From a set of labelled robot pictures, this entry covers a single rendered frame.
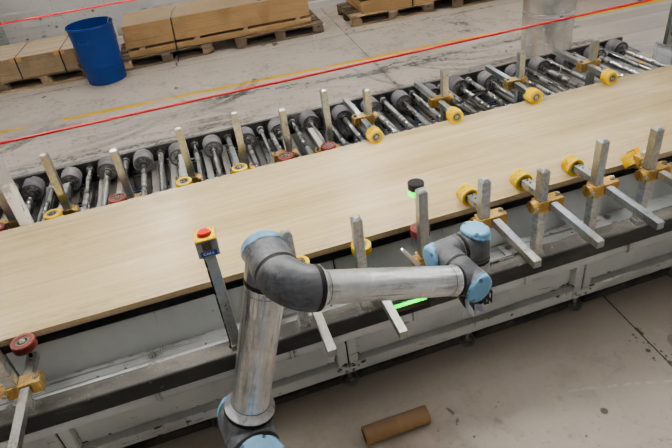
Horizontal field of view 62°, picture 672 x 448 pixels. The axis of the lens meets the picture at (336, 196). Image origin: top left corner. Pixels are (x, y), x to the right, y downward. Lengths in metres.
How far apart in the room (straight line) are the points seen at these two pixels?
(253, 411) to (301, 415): 1.11
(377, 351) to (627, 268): 1.41
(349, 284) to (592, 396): 1.76
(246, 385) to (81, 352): 0.94
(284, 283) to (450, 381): 1.68
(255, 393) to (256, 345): 0.17
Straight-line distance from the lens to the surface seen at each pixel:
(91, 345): 2.40
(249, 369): 1.61
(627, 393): 2.97
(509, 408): 2.80
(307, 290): 1.31
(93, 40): 7.31
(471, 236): 1.73
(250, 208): 2.51
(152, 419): 2.78
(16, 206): 2.93
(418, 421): 2.66
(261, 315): 1.48
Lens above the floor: 2.25
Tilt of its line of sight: 33 degrees down
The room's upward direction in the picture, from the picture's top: 8 degrees counter-clockwise
